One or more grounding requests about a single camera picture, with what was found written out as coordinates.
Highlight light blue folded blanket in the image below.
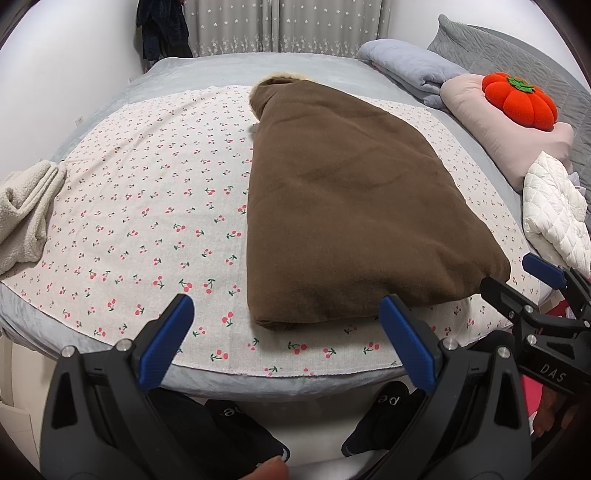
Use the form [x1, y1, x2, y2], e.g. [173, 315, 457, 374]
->
[357, 39, 469, 110]

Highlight pink pillow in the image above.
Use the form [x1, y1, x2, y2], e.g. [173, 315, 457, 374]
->
[440, 74, 574, 192]

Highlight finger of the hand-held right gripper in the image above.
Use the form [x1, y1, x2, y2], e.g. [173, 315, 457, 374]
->
[523, 253, 591, 319]
[479, 276, 546, 331]

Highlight grey star-print curtain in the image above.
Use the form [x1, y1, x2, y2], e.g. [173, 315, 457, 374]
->
[191, 0, 278, 58]
[272, 0, 393, 58]

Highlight brown coat with fur collar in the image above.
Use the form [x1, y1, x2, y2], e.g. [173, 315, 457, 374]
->
[246, 71, 512, 332]

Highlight person's left hand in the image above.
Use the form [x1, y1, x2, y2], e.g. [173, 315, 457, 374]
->
[252, 456, 291, 480]

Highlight dark hanging clothes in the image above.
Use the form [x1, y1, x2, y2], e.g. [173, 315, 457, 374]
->
[136, 0, 192, 72]

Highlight cherry print bed sheet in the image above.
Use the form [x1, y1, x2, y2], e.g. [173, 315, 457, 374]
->
[0, 84, 543, 379]

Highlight white fleece cloth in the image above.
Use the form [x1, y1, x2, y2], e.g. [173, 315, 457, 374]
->
[0, 159, 68, 278]

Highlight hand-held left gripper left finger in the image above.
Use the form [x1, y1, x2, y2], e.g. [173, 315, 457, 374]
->
[41, 294, 195, 480]

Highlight grey bed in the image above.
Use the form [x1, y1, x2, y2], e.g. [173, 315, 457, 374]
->
[0, 52, 555, 402]

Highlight black sock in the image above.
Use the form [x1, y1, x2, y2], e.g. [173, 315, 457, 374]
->
[203, 398, 291, 464]
[341, 381, 423, 457]

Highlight orange pumpkin cushion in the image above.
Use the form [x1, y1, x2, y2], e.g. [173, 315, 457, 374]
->
[481, 71, 558, 133]

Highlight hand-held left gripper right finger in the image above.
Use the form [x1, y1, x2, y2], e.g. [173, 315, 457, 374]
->
[367, 294, 532, 480]

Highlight red fabric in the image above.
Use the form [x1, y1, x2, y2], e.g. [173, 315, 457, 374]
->
[521, 295, 591, 418]

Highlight person's right hand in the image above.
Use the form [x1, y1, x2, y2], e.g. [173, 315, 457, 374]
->
[531, 385, 583, 439]

